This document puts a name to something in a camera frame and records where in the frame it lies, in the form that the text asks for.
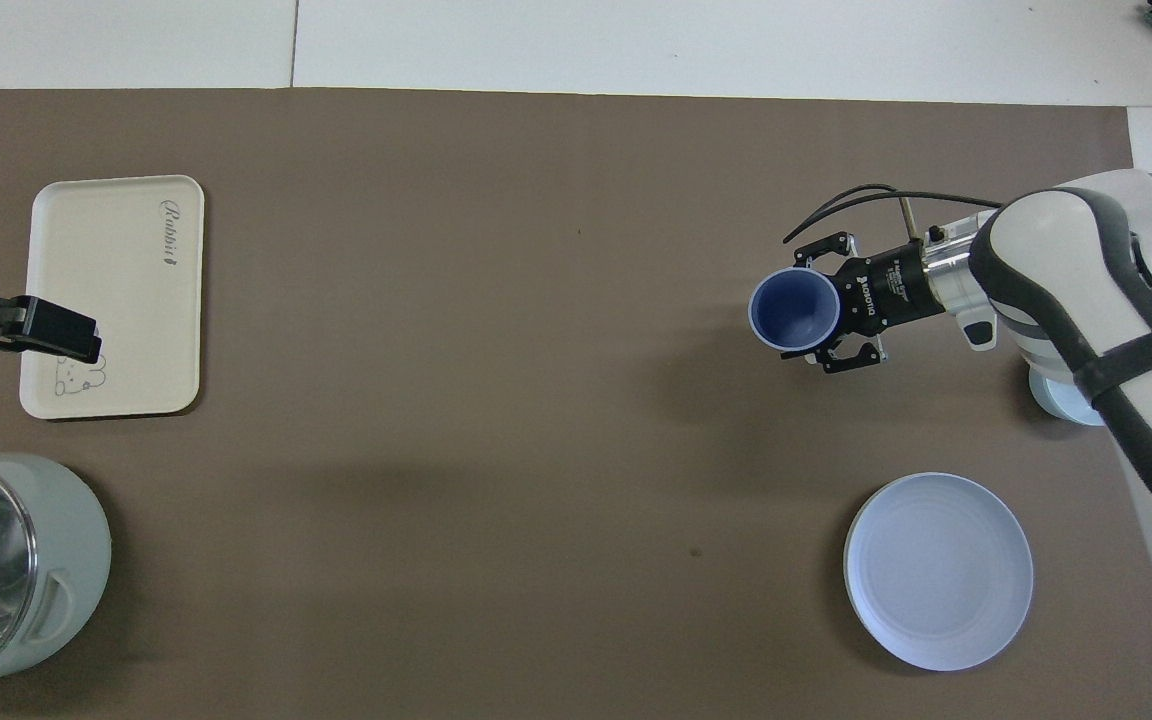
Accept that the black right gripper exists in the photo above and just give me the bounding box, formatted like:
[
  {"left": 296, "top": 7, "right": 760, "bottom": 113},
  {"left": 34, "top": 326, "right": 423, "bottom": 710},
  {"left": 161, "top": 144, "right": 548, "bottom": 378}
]
[{"left": 781, "top": 232, "right": 942, "bottom": 376}]

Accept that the blue ribbed plastic cup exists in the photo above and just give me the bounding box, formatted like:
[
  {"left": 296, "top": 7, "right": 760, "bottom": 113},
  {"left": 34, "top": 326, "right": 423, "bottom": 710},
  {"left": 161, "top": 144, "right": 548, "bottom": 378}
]
[{"left": 748, "top": 266, "right": 842, "bottom": 353}]

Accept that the cream tray with rabbit print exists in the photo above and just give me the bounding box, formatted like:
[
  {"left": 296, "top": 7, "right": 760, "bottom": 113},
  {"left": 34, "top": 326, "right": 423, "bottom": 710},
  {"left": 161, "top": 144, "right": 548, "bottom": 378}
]
[{"left": 19, "top": 175, "right": 205, "bottom": 420}]

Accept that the light blue bowl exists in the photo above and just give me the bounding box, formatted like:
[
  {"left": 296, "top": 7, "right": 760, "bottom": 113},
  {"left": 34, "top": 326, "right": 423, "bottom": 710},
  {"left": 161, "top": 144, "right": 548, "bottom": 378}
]
[{"left": 1028, "top": 362, "right": 1107, "bottom": 428}]

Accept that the grey-green kettle with glass lid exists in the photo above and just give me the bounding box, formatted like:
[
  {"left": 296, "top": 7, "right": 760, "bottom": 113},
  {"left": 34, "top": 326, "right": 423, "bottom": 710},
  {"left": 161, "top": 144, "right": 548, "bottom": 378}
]
[{"left": 0, "top": 453, "right": 113, "bottom": 699}]

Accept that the light blue round plate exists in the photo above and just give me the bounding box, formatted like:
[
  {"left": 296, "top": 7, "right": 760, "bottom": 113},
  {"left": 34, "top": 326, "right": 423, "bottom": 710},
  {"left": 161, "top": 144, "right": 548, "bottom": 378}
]
[{"left": 843, "top": 472, "right": 1035, "bottom": 672}]

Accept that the brown table mat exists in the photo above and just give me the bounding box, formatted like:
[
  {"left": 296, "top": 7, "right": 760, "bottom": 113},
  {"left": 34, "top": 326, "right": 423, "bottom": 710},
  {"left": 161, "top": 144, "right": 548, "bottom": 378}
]
[{"left": 0, "top": 88, "right": 1152, "bottom": 720}]

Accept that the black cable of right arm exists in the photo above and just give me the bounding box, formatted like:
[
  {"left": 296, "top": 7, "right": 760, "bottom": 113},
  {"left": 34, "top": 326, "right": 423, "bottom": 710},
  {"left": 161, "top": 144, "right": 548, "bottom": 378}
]
[{"left": 783, "top": 184, "right": 1002, "bottom": 246}]

